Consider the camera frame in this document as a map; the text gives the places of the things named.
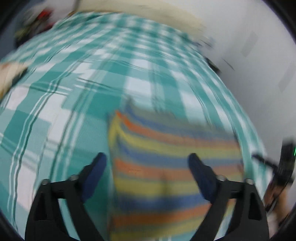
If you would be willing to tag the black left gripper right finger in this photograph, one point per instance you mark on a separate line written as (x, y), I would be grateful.
(239, 201)

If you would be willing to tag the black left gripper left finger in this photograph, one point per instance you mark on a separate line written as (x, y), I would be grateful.
(45, 220)

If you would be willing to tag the multicolour striped knit sweater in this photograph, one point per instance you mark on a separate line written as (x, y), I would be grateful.
(156, 196)

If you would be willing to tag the pile of clothes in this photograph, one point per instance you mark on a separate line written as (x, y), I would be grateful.
(34, 22)

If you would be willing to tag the cream pillow with orange stripe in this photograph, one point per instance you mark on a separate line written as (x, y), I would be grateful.
(11, 72)

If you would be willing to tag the teal white plaid bedsheet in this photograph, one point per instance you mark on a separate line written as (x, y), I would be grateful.
(55, 119)

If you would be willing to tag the cream padded headboard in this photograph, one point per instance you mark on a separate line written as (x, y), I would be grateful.
(158, 11)

